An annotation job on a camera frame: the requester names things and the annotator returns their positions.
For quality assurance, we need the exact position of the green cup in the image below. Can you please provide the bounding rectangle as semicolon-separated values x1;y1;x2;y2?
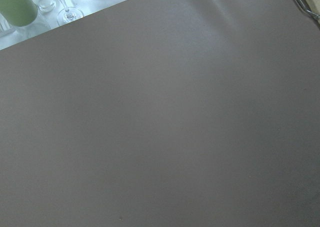
0;0;38;27

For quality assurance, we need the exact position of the clear wine glass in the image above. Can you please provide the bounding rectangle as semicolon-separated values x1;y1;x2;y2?
57;0;84;26

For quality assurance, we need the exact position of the small clear glass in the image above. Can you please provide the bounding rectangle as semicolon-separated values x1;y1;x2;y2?
37;0;56;13

